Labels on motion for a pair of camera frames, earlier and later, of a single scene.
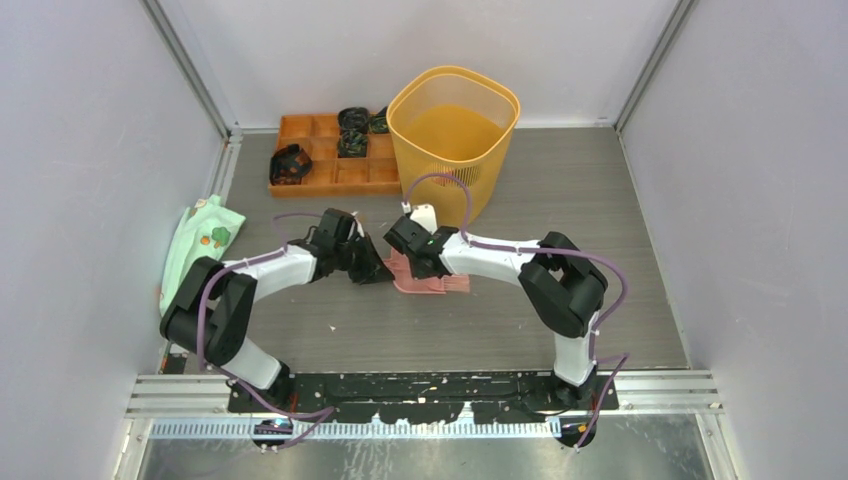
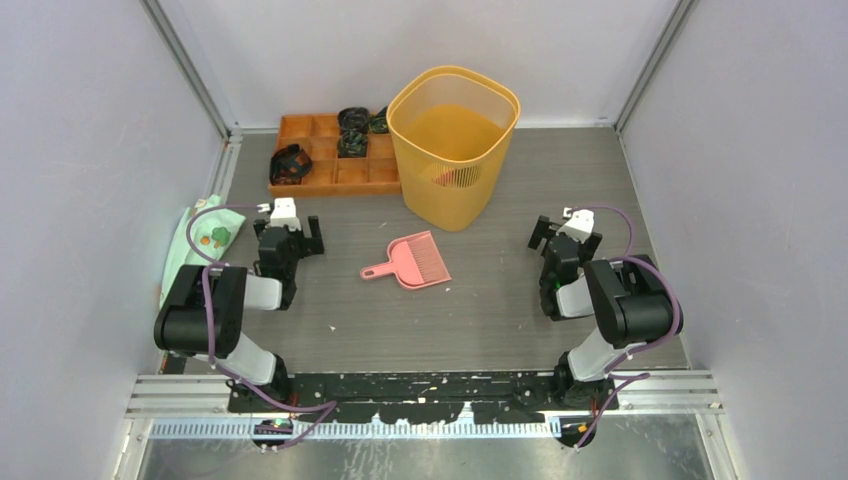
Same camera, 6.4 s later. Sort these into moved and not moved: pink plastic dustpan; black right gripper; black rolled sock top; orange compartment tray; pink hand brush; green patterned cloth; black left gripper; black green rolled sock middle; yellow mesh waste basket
Moved: pink hand brush; black left gripper; black right gripper; pink plastic dustpan
Not moved: green patterned cloth; black green rolled sock middle; yellow mesh waste basket; black rolled sock top; orange compartment tray
